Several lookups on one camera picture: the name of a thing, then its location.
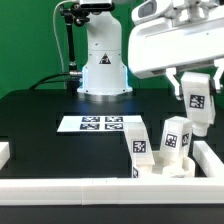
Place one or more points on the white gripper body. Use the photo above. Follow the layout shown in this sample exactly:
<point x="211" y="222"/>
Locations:
<point x="180" y="34"/>

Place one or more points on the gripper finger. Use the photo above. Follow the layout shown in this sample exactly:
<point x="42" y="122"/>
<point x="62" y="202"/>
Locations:
<point x="171" y="75"/>
<point x="216" y="85"/>

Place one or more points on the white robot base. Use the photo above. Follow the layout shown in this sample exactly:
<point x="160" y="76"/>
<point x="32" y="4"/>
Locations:
<point x="104" y="74"/>

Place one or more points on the white sheet with tags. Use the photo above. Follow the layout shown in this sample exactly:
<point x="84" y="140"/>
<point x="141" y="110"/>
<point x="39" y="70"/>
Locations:
<point x="96" y="123"/>

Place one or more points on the camera on mount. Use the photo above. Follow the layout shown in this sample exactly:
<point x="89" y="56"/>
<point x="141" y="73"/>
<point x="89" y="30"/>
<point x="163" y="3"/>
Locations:
<point x="97" y="5"/>

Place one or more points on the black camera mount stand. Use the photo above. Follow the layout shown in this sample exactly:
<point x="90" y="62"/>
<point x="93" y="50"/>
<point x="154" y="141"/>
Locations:
<point x="74" y="15"/>

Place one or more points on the white front wall barrier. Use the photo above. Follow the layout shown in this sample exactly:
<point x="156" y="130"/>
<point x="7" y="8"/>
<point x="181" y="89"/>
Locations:
<point x="111" y="191"/>

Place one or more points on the white left wall barrier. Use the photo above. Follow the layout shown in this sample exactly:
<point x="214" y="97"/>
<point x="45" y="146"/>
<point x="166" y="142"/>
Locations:
<point x="4" y="153"/>

